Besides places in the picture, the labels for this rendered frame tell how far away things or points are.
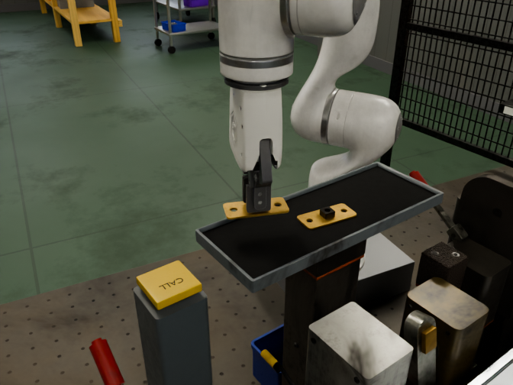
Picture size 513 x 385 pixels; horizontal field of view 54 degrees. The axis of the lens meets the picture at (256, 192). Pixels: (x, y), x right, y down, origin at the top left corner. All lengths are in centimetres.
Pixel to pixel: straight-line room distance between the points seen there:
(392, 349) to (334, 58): 58
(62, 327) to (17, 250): 165
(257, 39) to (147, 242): 228
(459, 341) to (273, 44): 45
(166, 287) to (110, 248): 215
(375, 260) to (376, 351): 69
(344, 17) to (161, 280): 36
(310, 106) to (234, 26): 53
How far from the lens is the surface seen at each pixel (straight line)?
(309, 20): 53
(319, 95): 105
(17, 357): 127
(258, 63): 55
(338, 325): 64
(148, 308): 63
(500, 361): 81
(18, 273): 275
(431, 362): 73
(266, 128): 57
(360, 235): 71
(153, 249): 270
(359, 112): 104
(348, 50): 100
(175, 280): 63
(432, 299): 76
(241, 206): 67
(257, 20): 54
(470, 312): 75
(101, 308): 132
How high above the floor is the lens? 155
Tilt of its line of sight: 29 degrees down
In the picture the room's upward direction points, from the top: straight up
